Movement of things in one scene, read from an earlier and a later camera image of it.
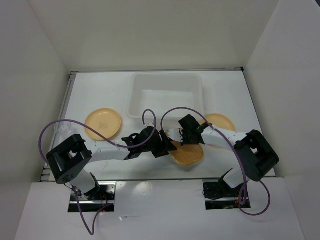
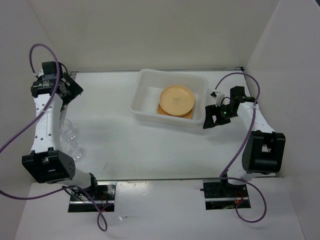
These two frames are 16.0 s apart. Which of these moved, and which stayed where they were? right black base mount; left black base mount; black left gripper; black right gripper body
Moved: black right gripper body; black left gripper
Stayed: left black base mount; right black base mount
